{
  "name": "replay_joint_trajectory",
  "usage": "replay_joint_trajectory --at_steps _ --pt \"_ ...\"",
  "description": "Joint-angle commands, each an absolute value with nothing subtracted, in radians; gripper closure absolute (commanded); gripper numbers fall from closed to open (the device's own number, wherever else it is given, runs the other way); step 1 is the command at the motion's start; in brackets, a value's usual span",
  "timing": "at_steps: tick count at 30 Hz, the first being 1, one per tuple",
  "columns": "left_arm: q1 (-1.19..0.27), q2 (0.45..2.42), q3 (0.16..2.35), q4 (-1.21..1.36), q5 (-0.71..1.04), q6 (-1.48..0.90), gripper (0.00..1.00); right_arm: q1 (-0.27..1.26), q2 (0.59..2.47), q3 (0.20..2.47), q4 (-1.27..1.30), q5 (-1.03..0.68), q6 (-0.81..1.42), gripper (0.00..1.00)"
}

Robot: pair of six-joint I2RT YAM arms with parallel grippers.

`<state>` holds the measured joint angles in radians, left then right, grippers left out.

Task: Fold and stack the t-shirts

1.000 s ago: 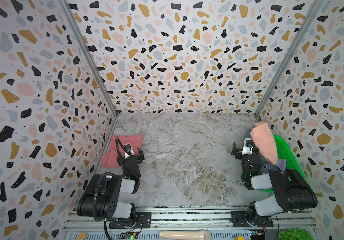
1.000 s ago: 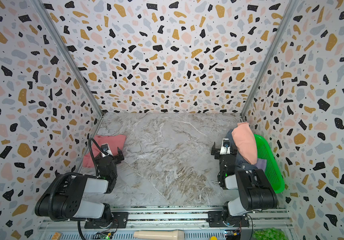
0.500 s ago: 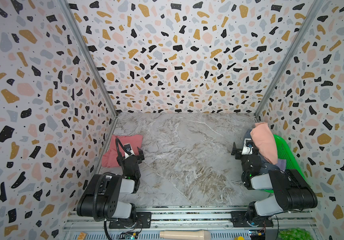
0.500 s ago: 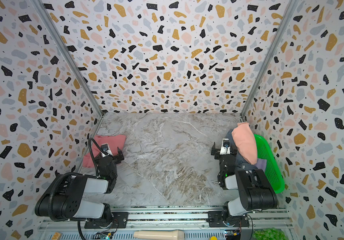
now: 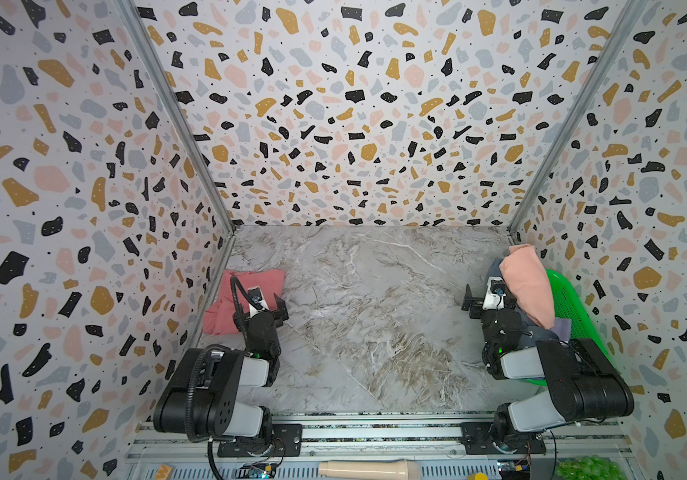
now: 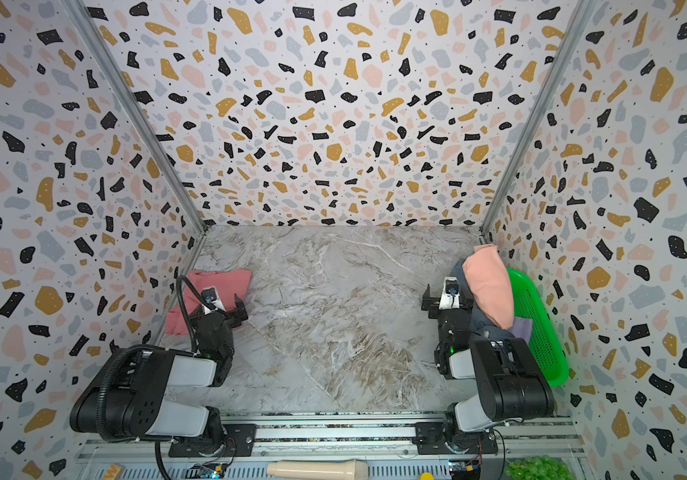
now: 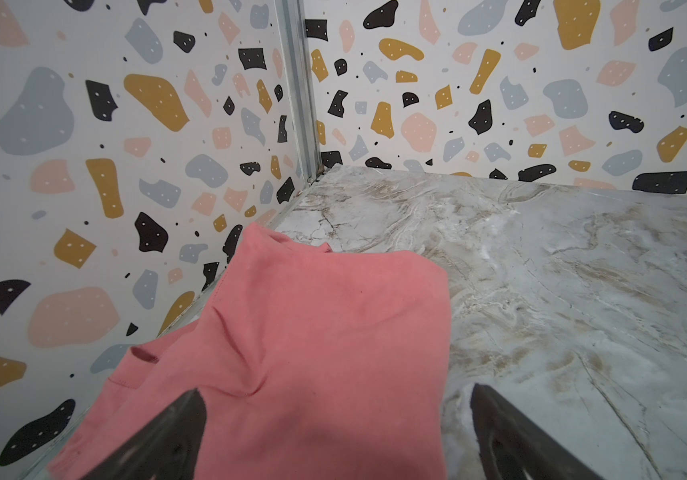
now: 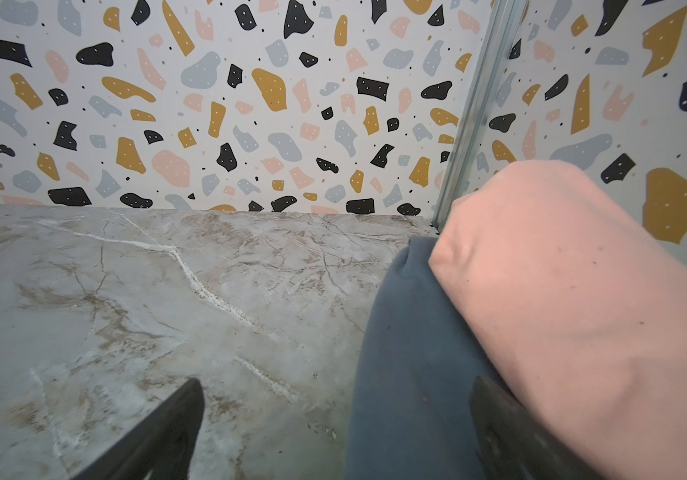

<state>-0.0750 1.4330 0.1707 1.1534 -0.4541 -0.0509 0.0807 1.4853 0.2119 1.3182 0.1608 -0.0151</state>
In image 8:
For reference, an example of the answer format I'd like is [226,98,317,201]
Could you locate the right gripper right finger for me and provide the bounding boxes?
[469,376,601,480]

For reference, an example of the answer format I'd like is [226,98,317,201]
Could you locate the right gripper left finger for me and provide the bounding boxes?
[76,378,205,480]

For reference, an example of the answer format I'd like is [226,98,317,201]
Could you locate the grey blue t-shirt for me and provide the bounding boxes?
[343,236,503,479]

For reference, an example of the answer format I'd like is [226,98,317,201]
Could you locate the light peach t-shirt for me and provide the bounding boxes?
[429,160,687,479]

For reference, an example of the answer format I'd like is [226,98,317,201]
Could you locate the right aluminium corner post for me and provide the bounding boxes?
[431,0,529,231]

